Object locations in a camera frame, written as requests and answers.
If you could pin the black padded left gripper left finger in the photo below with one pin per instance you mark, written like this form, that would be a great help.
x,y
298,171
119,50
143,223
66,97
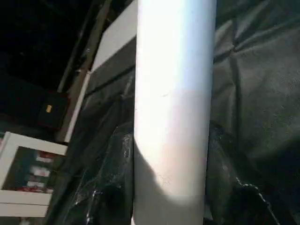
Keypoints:
x,y
112,187

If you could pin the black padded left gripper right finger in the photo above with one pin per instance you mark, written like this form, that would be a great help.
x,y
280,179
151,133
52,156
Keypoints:
x,y
239,192

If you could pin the white plastic table leg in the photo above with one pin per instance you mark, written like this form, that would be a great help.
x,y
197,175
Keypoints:
x,y
173,93

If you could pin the white glass door cabinet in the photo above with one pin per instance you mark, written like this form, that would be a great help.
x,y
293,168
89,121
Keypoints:
x,y
28,173

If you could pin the black box with yellow label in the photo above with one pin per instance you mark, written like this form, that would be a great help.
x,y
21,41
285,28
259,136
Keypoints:
x,y
51,110

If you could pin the black plastic work mat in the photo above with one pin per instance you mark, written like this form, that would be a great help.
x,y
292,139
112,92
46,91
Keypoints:
x,y
262,93

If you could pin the white side table board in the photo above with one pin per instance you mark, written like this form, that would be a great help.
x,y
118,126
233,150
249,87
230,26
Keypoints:
x,y
119,33

